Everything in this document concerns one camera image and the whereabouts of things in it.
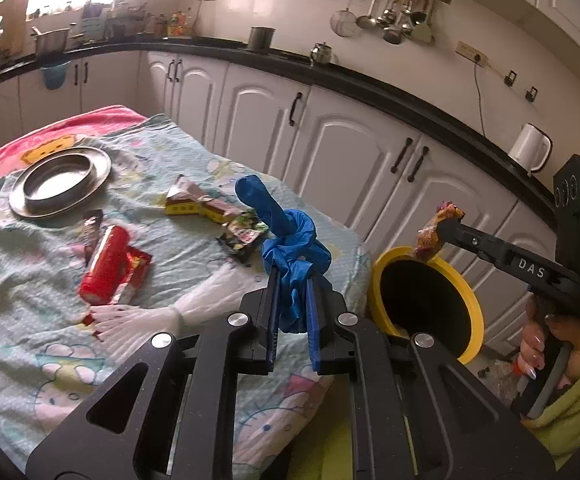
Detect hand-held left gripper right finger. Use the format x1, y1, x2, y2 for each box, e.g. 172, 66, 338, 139
306, 275, 556, 480

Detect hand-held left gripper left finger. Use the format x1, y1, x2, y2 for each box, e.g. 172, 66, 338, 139
26, 265, 281, 480

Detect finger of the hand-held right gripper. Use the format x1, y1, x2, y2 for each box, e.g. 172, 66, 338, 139
432, 219, 500, 262

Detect orange snack wrapper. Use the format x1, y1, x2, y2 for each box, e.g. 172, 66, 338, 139
414, 201, 466, 262

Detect yellow rimmed black bin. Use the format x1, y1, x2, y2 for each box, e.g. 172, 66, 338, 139
367, 246, 485, 366

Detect dark green snack wrapper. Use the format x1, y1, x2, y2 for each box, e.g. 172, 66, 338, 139
215, 210, 270, 262

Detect blue rubber glove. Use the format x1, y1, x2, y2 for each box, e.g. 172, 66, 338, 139
235, 175, 333, 335

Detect red foil wrapper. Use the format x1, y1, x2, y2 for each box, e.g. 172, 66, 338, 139
110, 247, 153, 306

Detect brown yellow snack wrapper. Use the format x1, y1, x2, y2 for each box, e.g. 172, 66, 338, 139
164, 175, 238, 224

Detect red cylinder can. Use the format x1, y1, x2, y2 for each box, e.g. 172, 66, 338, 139
79, 225, 131, 306

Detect small dark snack wrapper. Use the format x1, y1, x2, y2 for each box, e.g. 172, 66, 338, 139
82, 209, 105, 267

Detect person's right hand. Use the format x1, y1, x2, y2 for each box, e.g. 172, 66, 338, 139
517, 294, 580, 386

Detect white electric kettle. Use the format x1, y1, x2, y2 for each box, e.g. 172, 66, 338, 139
508, 122, 553, 173

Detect light blue cartoon blanket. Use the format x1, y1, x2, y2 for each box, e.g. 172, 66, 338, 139
0, 112, 371, 476

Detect person's green clothing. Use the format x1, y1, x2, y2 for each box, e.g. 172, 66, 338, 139
285, 400, 421, 480

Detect crumpled clear plastic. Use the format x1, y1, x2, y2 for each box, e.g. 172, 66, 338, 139
477, 360, 523, 408

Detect white lower cabinets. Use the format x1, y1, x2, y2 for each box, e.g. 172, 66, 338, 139
0, 50, 571, 356

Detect black kitchen countertop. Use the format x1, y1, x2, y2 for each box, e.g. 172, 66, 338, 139
0, 35, 561, 226

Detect pale green spatula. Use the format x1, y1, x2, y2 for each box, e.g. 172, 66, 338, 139
411, 0, 437, 46

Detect round metal plate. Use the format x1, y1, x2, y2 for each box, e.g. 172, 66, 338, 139
9, 146, 112, 219

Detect pink cartoon blanket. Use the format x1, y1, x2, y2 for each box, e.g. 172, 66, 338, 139
0, 105, 148, 193

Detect metal mug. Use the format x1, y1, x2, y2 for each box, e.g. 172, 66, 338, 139
246, 26, 276, 52

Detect blue hanging basket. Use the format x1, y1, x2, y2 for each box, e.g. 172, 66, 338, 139
40, 61, 71, 91

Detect cluster of condiment jars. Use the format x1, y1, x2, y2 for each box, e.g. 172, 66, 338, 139
80, 2, 168, 41

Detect steel cooking pot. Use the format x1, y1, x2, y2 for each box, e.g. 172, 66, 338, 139
31, 27, 71, 56

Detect wooden cutting board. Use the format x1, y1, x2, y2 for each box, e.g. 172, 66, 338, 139
0, 0, 30, 46

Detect black power cable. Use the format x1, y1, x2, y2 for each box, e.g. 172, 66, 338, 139
472, 57, 488, 136

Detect beige wall outlet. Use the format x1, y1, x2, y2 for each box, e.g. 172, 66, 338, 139
456, 41, 488, 64

